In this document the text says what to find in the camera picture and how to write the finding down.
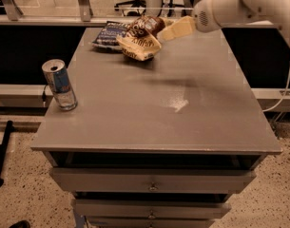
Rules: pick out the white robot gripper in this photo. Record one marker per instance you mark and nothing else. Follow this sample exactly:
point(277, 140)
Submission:
point(210, 15)

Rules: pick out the brown chip bag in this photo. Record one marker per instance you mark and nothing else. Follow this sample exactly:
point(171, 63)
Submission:
point(140, 41)

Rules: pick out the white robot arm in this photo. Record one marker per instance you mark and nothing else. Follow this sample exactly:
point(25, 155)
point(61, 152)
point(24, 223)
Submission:
point(243, 12)

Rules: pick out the blue chip bag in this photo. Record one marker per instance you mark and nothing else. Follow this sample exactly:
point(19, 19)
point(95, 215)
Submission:
point(107, 37)

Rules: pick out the black office chair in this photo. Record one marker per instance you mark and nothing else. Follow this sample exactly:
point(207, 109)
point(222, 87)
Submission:
point(131, 7)

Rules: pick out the grey drawer cabinet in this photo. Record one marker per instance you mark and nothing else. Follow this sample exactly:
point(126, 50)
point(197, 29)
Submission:
point(190, 108)

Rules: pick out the blue silver energy drink can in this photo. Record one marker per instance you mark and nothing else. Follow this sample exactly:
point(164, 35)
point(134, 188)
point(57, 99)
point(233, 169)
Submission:
point(56, 74)

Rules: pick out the top grey drawer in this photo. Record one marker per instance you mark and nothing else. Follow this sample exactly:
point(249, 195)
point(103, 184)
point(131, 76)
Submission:
point(152, 180)

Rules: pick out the grey drawer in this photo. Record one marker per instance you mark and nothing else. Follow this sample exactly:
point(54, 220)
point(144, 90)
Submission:
point(100, 208)
point(149, 223)
point(152, 180)

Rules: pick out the middle grey drawer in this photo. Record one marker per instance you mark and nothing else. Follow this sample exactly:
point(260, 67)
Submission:
point(100, 208)

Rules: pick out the bottom grey drawer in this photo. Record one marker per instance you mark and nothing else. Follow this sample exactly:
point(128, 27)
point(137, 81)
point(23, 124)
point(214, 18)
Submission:
point(149, 223)

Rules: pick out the black metal stand leg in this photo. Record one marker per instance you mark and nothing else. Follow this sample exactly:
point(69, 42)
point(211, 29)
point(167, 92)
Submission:
point(4, 145)

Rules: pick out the black shoe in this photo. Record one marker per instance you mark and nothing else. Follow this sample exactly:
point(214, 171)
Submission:
point(21, 224)

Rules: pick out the metal railing frame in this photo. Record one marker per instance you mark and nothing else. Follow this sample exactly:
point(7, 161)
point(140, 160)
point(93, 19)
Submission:
point(59, 12)

